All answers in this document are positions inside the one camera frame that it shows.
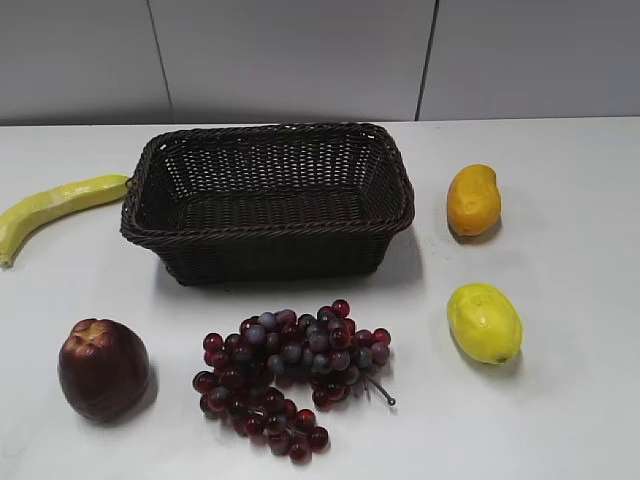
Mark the yellow banana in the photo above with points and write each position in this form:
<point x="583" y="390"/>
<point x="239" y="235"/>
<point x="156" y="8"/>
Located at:
<point x="42" y="208"/>

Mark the dark red apple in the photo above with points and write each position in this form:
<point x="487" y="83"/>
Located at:
<point x="103" y="369"/>

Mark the black wicker basket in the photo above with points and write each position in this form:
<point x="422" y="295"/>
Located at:
<point x="270" y="202"/>

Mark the yellow lemon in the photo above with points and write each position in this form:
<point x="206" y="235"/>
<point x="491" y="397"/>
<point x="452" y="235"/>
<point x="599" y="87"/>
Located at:
<point x="484" y="323"/>

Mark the orange mango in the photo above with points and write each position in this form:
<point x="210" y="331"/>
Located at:
<point x="473" y="201"/>

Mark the purple grape bunch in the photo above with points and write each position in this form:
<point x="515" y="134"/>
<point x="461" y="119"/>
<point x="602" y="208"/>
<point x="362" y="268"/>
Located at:
<point x="271" y="377"/>

